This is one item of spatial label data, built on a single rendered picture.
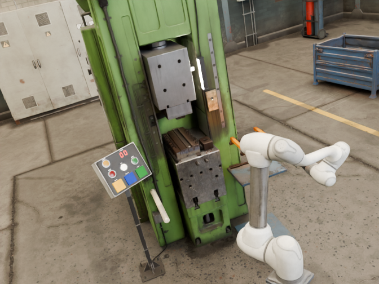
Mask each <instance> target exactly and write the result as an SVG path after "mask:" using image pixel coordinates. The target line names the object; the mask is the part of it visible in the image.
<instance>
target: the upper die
mask: <svg viewBox="0 0 379 284"><path fill-rule="evenodd" d="M160 111H161V112H162V113H163V114H164V116H165V117H166V118H167V119H168V120H171V119H174V118H178V117H181V116H185V115H187V114H190V113H193V112H192V107H191V102H190V101H188V100H187V103H183V104H180V105H176V106H173V107H170V108H169V107H168V106H167V108H166V109H163V110H160Z"/></svg>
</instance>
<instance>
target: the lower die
mask: <svg viewBox="0 0 379 284"><path fill-rule="evenodd" d="M175 129H178V130H179V131H180V132H181V133H182V134H183V136H184V137H185V138H186V139H187V140H188V141H189V143H190V144H191V145H192V147H191V148H188V146H187V145H186V144H185V142H184V141H183V140H182V139H181V138H180V136H179V135H178V134H177V133H176V132H175V131H174V130H175ZM186 132H187V131H185V128H184V127H180V128H178V127H177V128H174V129H172V130H171V131H168V132H167V133H166V134H167V136H168V137H169V138H170V140H171V141H172V142H173V144H174V145H175V146H176V148H175V147H173V153H174V155H175V156H176V157H177V159H178V160H179V159H182V158H186V157H189V156H192V155H194V154H196V153H198V152H200V147H199V144H198V143H197V142H196V143H195V141H196V140H194V138H192V136H191V137H190V134H189V135H188V132H187V133H186ZM191 138H192V139H191ZM187 155H188V156H187Z"/></svg>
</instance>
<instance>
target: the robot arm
mask: <svg viewBox="0 0 379 284"><path fill-rule="evenodd" d="M240 149H241V151H242V152H243V153H244V154H245V155H246V157H247V160H248V163H249V164H250V211H249V222H248V223H247V224H246V225H245V227H243V228H242V229H241V230H240V231H239V233H238V235H237V245H238V246H239V248H240V249H241V250H242V251H243V252H244V253H246V254H247V255H249V256H251V257H253V258H255V259H257V260H259V261H262V262H264V263H267V264H268V265H269V266H271V267H272V268H273V269H274V270H275V271H274V272H273V274H271V275H269V277H268V280H269V281H271V282H275V283H276V284H303V283H304V282H305V281H306V280H307V279H308V278H309V277H310V276H311V272H310V271H308V270H304V269H303V255H302V250H301V247H300V245H299V243H298V242H297V241H296V240H295V239H294V238H293V237H291V236H279V237H277V238H275V237H273V234H272V231H271V227H270V226H269V225H268V224H267V204H268V175H269V166H270V164H271V163H272V161H279V162H286V163H289V164H291V165H293V166H295V167H297V166H300V167H302V168H303V169H304V170H305V171H306V172H307V173H308V174H309V175H310V176H312V178H313V179H314V180H315V181H317V182H318V183H319V184H321V185H324V186H326V187H331V186H332V185H334V184H335V182H336V176H335V172H336V170H337V169H338V168H339V167H340V166H341V165H342V164H343V163H344V161H345V160H346V158H347V157H348V155H349V153H350V147H349V146H348V145H347V144H346V143H345V142H343V141H339V142H337V143H335V144H334V145H332V146H329V147H325V148H323V149H319V150H317V151H315V152H312V153H310V154H306V153H304V152H303V150H302V149H301V148H300V146H299V145H297V144H296V143H295V142H293V141H291V140H289V139H286V138H283V137H279V136H275V135H271V134H266V133H261V132H253V133H250V134H247V135H244V136H243V137H242V139H241V141H240ZM321 159H323V160H322V161H321V162H320V163H319V164H317V163H316V162H317V161H319V160H321Z"/></svg>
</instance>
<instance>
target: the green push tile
mask: <svg viewBox="0 0 379 284"><path fill-rule="evenodd" d="M135 172H136V173H137V175H138V176H139V178H140V179H141V178H142V177H144V176H146V175H147V174H148V173H147V171H146V170H145V168H144V166H143V165H142V166H140V167H139V168H137V169H136V170H135Z"/></svg>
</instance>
